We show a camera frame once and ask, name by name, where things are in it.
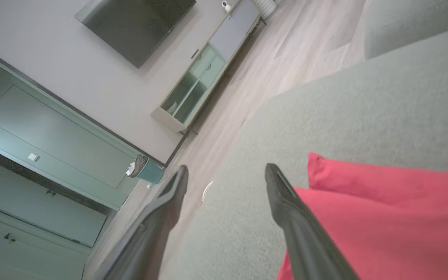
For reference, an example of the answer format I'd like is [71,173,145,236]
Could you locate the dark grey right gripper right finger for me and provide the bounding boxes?
[264,163,361,280]

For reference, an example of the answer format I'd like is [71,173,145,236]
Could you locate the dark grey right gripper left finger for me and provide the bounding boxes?
[99,165,189,280]

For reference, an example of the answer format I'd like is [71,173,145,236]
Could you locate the red basketball jersey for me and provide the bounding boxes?
[276,152,448,280]

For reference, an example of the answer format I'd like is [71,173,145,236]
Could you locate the teal waste bin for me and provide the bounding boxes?
[126,154,165,185]

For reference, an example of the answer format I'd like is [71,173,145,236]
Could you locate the green built-in wardrobe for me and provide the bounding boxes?
[0,43,166,280]

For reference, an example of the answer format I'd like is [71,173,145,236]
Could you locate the large grey sofa seat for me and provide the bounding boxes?
[177,23,448,280]

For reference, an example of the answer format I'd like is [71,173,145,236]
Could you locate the grey and green TV cabinet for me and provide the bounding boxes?
[151,0,267,135]

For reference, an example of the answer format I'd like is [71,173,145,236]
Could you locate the white ribbed cylinder appliance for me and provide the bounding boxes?
[250,0,278,20]

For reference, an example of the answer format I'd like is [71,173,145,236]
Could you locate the grey sofa seat cushion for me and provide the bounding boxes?
[364,0,448,60]

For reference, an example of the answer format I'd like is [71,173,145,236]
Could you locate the black wall television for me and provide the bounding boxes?
[75,0,197,69]

